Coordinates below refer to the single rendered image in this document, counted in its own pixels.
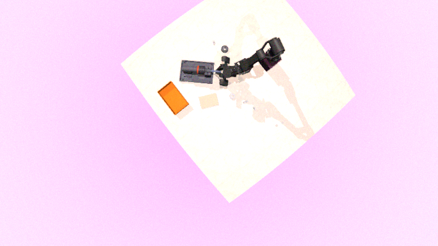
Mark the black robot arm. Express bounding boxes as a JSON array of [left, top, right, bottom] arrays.
[[223, 37, 286, 78]]

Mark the orange rectangular tray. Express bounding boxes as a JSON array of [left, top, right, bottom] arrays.
[[157, 81, 189, 115]]

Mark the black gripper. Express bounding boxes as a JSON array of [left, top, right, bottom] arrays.
[[215, 56, 232, 86]]

